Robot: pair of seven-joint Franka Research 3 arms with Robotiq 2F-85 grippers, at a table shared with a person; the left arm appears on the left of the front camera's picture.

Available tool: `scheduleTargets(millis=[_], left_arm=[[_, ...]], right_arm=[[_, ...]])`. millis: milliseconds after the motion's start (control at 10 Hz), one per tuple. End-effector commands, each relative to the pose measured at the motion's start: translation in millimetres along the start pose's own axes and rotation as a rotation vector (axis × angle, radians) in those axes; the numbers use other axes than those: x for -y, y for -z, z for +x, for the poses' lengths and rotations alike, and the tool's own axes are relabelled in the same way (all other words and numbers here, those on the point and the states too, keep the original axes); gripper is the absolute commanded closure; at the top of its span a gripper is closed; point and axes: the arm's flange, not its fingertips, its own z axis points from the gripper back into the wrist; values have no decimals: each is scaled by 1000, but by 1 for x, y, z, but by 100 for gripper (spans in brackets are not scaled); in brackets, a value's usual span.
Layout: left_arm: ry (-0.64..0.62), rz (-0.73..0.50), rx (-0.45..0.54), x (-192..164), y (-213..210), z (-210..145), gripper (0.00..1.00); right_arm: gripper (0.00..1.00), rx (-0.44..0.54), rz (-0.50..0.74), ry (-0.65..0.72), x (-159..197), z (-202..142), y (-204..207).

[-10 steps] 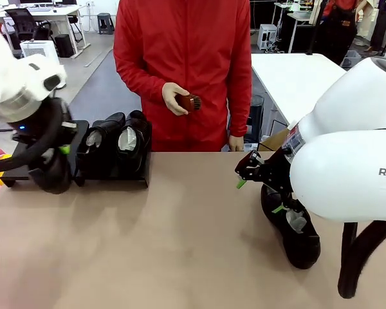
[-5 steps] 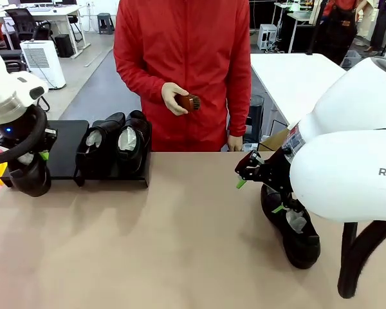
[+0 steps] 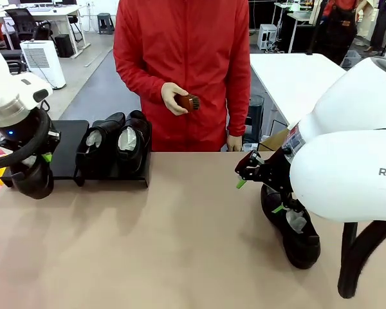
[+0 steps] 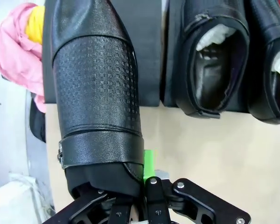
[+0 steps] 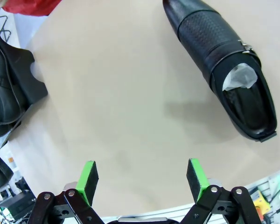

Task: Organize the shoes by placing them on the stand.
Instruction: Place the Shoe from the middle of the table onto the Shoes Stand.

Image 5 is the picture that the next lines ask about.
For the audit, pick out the yellow emergency stop box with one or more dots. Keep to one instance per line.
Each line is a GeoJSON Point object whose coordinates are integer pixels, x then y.
{"type": "Point", "coordinates": [261, 201]}

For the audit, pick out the person in red jacket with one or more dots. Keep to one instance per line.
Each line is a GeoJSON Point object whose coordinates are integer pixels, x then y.
{"type": "Point", "coordinates": [32, 7]}

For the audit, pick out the black equipment box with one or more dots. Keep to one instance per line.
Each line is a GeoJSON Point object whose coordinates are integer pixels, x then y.
{"type": "Point", "coordinates": [18, 205]}

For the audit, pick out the white tissue paper stuffing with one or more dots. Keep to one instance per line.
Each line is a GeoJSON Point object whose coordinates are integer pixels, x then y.
{"type": "Point", "coordinates": [240, 75]}

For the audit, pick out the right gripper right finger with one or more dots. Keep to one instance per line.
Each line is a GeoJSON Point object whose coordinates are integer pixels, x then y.
{"type": "Point", "coordinates": [197, 184]}

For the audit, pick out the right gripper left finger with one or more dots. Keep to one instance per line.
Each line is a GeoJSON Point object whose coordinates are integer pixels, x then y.
{"type": "Point", "coordinates": [86, 184]}

